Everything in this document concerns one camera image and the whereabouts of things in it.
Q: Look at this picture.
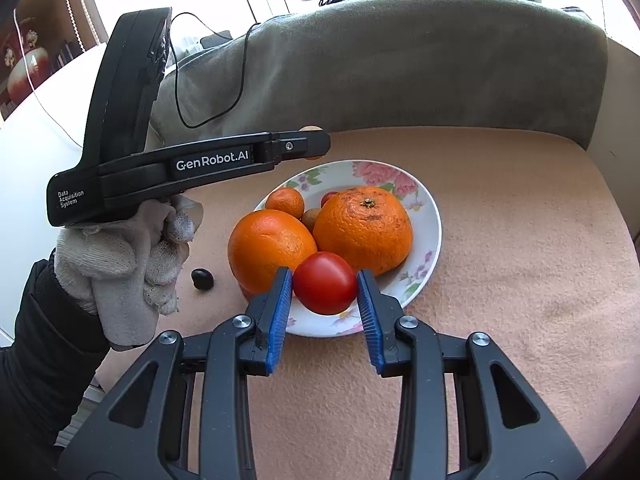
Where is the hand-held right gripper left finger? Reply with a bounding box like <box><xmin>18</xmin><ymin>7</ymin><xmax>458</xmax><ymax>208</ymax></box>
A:
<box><xmin>57</xmin><ymin>266</ymin><xmax>293</xmax><ymax>480</ymax></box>

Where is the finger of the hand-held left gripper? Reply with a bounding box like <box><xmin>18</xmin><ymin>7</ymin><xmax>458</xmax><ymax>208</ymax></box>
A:
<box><xmin>270</xmin><ymin>129</ymin><xmax>332</xmax><ymax>163</ymax></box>

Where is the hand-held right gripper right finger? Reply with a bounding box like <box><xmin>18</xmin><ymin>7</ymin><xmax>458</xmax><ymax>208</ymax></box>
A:
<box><xmin>356</xmin><ymin>269</ymin><xmax>587</xmax><ymax>480</ymax></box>

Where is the small tangerine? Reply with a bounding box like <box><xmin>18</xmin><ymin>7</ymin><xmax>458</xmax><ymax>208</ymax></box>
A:
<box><xmin>265</xmin><ymin>187</ymin><xmax>306</xmax><ymax>220</ymax></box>

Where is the large smooth orange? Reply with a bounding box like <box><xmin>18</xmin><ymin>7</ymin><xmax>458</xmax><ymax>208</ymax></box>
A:
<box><xmin>227</xmin><ymin>209</ymin><xmax>319</xmax><ymax>295</ymax></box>

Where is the rough-skinned orange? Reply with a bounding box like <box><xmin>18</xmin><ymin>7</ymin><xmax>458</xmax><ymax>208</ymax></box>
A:
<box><xmin>312</xmin><ymin>186</ymin><xmax>414</xmax><ymax>277</ymax></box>

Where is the white floral plate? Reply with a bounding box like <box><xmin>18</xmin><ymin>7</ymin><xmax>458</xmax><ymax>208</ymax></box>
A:
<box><xmin>252</xmin><ymin>159</ymin><xmax>443</xmax><ymax>338</ymax></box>

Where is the person's left forearm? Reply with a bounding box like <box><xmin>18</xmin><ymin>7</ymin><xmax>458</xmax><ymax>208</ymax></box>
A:
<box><xmin>0</xmin><ymin>247</ymin><xmax>111</xmax><ymax>461</ymax></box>

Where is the person's left hand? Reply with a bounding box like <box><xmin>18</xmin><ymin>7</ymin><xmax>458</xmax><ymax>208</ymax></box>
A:
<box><xmin>54</xmin><ymin>194</ymin><xmax>205</xmax><ymax>352</ymax></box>

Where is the red ceramic jar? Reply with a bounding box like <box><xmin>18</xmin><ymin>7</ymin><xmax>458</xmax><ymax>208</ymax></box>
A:
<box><xmin>5</xmin><ymin>25</ymin><xmax>51</xmax><ymax>106</ymax></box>

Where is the grey cushion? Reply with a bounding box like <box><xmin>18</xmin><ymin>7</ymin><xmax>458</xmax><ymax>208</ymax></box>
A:
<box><xmin>150</xmin><ymin>0</ymin><xmax>610</xmax><ymax>151</ymax></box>

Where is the black looped cable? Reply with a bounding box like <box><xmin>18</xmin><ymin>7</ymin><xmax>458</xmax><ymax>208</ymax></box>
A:
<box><xmin>167</xmin><ymin>10</ymin><xmax>263</xmax><ymax>130</ymax></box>

